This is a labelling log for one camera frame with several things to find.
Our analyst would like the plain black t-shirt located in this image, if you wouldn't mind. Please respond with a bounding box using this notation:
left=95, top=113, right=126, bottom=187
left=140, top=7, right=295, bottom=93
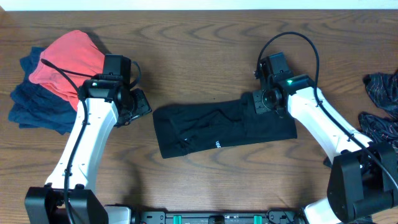
left=153, top=93, right=297, bottom=159

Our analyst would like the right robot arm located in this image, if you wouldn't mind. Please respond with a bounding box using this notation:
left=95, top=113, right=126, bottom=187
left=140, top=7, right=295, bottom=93
left=253, top=53, right=397, bottom=223

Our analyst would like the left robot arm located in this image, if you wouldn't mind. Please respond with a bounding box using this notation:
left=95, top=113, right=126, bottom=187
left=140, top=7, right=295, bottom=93
left=24, top=54, right=152, bottom=224

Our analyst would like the folded red garment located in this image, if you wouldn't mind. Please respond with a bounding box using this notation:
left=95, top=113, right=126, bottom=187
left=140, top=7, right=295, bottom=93
left=29, top=30, right=104, bottom=110

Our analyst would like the folded navy blue garment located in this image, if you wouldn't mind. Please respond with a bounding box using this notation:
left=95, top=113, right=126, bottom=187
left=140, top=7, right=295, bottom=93
left=8, top=47, right=76, bottom=134

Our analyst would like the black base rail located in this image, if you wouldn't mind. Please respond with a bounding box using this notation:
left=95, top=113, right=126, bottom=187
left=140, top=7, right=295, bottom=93
left=105, top=203, right=307, bottom=224

